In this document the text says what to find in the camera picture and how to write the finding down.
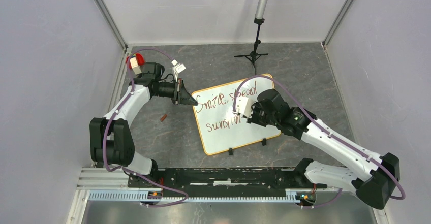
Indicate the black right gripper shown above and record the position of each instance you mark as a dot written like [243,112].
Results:
[255,105]

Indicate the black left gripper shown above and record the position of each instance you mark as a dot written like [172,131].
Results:
[181,96]

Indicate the red marker cap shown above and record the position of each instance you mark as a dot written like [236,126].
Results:
[163,118]

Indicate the yellow framed whiteboard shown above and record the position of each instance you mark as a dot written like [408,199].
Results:
[219,128]

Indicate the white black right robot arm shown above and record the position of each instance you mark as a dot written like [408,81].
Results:
[371,177]

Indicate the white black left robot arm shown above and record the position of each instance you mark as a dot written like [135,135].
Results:
[111,140]

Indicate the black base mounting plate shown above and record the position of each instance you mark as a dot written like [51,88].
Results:
[224,182]

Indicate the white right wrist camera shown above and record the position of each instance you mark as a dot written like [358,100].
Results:
[243,106]

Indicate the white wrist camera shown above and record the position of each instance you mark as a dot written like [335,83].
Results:
[243,106]
[177,68]

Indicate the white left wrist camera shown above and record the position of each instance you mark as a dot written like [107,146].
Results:
[177,68]

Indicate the black tripod camera stand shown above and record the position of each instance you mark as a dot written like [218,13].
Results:
[259,19]

